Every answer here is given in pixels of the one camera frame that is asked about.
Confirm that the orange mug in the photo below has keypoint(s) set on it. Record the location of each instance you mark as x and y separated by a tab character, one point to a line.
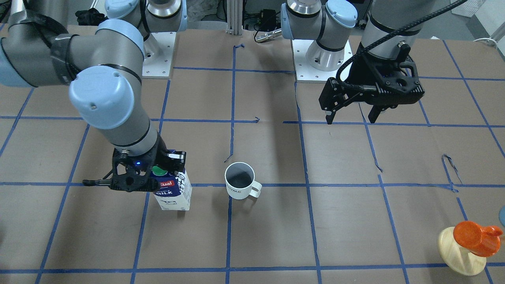
482	241

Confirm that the wooden mug tree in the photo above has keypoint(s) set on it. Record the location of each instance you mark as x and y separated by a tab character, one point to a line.
458	258

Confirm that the white mug grey inside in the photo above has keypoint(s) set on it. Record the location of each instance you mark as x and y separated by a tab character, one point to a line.
240	181

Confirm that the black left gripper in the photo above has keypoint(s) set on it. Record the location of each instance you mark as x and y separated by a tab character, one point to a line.
361	71

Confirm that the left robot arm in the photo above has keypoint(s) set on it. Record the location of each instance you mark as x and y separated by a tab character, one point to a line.
391	23

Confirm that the blue mug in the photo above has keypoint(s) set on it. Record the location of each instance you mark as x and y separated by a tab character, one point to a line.
501	216

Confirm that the blue white milk carton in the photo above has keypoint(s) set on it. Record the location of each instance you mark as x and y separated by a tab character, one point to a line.
174	191

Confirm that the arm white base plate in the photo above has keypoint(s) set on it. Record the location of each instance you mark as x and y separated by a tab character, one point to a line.
314	64
159	48

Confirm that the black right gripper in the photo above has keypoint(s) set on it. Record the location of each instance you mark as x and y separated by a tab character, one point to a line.
161	154

